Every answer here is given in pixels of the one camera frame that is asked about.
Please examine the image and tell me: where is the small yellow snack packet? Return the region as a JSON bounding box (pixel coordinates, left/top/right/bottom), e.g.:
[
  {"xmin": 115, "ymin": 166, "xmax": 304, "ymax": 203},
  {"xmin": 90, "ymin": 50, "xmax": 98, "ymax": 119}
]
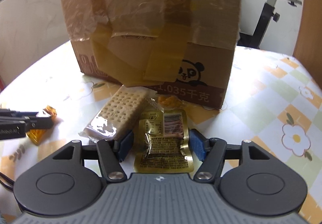
[{"xmin": 26, "ymin": 106, "xmax": 57, "ymax": 146}]

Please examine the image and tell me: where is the gold green snack pouch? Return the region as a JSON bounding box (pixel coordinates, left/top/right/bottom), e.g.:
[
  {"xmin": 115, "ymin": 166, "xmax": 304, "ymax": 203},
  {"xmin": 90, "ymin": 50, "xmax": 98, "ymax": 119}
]
[{"xmin": 134, "ymin": 109, "xmax": 194, "ymax": 173}]

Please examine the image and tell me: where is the white cracker pack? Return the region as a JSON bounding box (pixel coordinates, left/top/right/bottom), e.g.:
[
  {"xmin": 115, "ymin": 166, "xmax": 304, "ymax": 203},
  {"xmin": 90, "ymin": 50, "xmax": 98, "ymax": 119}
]
[{"xmin": 79, "ymin": 86, "xmax": 157, "ymax": 143}]

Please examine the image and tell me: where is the small orange snack packet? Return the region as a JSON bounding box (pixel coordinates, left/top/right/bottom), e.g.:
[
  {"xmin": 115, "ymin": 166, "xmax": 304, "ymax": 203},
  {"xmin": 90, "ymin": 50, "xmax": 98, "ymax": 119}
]
[{"xmin": 158, "ymin": 95, "xmax": 183, "ymax": 109}]

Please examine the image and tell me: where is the floral checked table cover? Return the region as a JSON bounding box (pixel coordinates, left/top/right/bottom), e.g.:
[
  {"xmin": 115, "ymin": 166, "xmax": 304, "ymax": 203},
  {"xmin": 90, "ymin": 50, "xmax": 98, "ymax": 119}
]
[{"xmin": 1, "ymin": 42, "xmax": 321, "ymax": 223}]

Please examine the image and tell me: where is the taped cardboard box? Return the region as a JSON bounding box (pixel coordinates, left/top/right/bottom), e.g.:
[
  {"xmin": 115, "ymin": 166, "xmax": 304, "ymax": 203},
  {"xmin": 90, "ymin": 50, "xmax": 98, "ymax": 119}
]
[{"xmin": 61, "ymin": 0, "xmax": 241, "ymax": 109}]

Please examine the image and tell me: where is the wooden board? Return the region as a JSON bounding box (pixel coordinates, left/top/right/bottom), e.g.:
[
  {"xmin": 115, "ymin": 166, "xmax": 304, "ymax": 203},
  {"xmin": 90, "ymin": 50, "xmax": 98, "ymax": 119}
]
[{"xmin": 294, "ymin": 0, "xmax": 321, "ymax": 79}]

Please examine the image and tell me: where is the black exercise bike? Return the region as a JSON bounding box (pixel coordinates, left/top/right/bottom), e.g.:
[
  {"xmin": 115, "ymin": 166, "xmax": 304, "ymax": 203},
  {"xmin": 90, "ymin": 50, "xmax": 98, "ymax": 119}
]
[{"xmin": 237, "ymin": 0, "xmax": 302, "ymax": 49}]

